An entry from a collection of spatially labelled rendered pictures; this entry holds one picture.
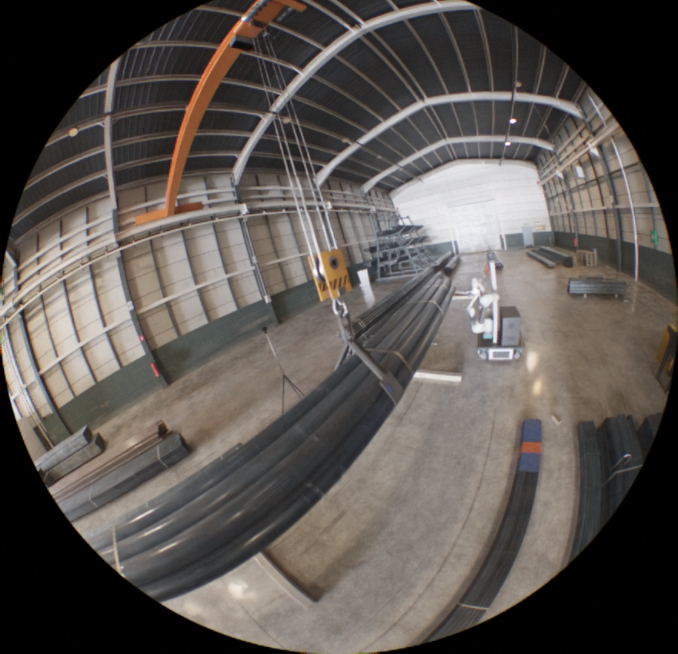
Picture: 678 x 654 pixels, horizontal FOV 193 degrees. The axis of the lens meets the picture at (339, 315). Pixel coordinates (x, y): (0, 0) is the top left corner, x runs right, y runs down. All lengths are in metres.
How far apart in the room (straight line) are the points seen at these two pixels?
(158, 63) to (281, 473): 8.57
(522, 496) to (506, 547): 0.52
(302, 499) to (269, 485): 0.18
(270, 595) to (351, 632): 0.81
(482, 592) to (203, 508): 2.02
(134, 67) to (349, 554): 10.03
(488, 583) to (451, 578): 0.34
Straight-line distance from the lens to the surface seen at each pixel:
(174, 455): 4.37
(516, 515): 2.32
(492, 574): 2.22
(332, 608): 2.42
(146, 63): 8.09
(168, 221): 9.20
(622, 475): 2.76
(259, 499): 1.10
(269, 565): 2.53
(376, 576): 2.30
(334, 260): 1.30
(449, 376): 3.55
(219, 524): 1.16
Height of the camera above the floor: 2.28
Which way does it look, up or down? 15 degrees down
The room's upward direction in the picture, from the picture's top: 16 degrees counter-clockwise
